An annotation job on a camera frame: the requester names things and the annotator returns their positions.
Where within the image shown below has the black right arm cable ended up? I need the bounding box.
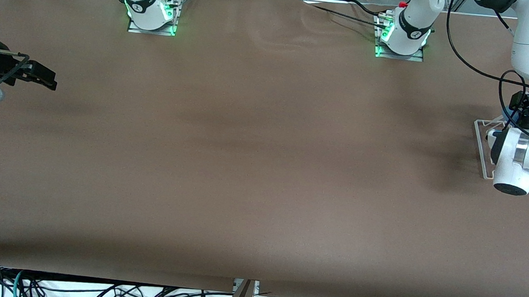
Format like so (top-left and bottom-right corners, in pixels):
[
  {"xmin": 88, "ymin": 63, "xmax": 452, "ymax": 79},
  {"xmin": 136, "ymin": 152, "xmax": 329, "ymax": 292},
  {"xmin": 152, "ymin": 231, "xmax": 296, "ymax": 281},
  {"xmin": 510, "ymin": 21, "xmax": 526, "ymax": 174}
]
[{"xmin": 0, "ymin": 0, "xmax": 36, "ymax": 102}]

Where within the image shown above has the teal floor cable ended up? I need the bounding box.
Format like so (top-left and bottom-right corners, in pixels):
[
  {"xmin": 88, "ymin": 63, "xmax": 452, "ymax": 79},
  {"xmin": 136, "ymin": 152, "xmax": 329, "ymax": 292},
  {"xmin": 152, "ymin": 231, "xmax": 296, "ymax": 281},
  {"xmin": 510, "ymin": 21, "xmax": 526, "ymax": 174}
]
[{"xmin": 12, "ymin": 269, "xmax": 25, "ymax": 297}]

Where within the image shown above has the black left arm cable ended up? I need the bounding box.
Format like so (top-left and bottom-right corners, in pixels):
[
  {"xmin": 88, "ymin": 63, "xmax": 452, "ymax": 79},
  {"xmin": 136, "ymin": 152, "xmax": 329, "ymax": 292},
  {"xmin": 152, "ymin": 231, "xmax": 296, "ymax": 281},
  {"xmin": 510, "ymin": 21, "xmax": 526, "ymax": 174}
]
[{"xmin": 437, "ymin": 0, "xmax": 529, "ymax": 142}]

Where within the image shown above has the white rack with wooden rod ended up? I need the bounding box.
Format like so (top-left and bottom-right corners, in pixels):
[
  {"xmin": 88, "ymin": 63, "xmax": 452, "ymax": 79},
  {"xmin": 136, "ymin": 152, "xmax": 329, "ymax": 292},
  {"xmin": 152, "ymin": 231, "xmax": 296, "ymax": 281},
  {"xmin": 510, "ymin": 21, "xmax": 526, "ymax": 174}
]
[{"xmin": 470, "ymin": 115, "xmax": 509, "ymax": 181}]

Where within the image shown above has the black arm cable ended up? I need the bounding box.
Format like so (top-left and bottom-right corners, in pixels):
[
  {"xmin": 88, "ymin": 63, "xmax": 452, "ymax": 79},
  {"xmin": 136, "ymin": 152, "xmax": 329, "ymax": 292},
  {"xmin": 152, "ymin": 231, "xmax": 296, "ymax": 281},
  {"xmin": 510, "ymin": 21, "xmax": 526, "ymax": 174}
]
[
  {"xmin": 437, "ymin": 0, "xmax": 529, "ymax": 142},
  {"xmin": 0, "ymin": 0, "xmax": 36, "ymax": 102}
]

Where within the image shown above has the black cable on table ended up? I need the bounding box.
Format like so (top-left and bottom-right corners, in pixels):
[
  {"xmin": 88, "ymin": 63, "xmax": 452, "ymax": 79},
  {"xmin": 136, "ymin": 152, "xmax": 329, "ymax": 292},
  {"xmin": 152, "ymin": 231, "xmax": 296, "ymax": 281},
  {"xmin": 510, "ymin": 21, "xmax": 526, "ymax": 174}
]
[
  {"xmin": 346, "ymin": 0, "xmax": 390, "ymax": 18},
  {"xmin": 303, "ymin": 1, "xmax": 389, "ymax": 29}
]

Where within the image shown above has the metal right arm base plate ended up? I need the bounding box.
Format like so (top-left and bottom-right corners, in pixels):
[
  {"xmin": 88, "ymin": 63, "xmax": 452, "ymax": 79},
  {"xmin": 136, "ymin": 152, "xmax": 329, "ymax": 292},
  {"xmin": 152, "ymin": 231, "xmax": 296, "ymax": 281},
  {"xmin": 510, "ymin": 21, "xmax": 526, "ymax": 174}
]
[{"xmin": 126, "ymin": 0, "xmax": 180, "ymax": 37}]

